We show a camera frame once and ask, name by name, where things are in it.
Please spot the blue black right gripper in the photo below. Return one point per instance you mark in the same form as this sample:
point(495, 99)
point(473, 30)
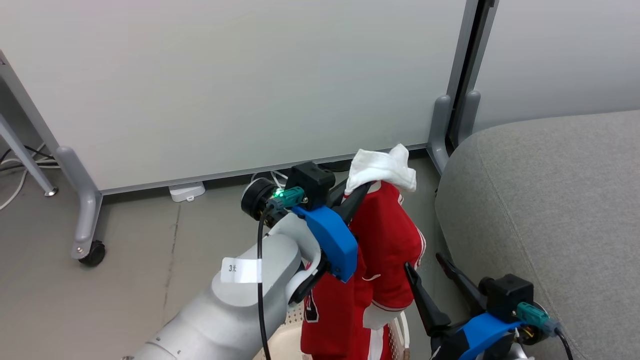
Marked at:
point(480, 330)

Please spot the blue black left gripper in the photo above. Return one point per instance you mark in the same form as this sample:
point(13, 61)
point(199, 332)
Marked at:
point(330, 240)

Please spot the red white sports jersey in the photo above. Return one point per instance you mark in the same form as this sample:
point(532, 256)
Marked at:
point(385, 235)

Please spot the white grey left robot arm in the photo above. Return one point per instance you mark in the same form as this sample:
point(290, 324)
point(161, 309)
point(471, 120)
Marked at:
point(240, 310)

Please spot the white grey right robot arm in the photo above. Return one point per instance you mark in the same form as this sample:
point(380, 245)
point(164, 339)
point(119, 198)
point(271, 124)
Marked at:
point(531, 335)

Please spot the cream perforated laundry basket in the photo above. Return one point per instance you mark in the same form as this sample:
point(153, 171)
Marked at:
point(285, 345)

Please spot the grey partition foot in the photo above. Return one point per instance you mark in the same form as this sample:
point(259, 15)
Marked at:
point(82, 200)
point(439, 130)
point(469, 115)

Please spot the white paper label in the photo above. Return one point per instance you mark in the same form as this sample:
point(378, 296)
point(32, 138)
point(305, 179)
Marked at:
point(240, 270)

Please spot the grey fabric sofa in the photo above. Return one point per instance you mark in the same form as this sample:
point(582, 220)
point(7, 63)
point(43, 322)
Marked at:
point(550, 200)

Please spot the wide white partition panel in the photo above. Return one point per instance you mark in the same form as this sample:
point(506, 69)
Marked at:
point(225, 85)

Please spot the narrow white partition panel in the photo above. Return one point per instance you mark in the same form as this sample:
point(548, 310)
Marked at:
point(560, 55)

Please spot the black caster wheel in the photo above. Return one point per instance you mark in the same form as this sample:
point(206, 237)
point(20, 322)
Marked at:
point(93, 253)

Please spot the grey metal table leg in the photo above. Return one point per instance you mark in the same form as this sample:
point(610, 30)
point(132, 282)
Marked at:
point(25, 155)

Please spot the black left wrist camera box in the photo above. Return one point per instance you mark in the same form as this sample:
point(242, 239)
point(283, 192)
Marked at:
point(310, 182)

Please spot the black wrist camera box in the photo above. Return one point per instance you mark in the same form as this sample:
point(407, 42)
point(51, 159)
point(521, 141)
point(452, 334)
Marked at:
point(310, 182)
point(507, 295)

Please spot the green left camera connector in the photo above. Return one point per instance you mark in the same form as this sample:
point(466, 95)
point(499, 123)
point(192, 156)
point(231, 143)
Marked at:
point(290, 196)

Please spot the green camera connector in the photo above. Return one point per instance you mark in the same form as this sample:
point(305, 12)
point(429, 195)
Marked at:
point(290, 196)
point(532, 315)

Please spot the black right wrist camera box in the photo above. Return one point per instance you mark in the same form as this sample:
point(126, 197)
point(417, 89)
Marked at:
point(507, 295)

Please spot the green right camera connector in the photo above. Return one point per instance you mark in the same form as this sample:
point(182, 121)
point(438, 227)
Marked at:
point(532, 315)

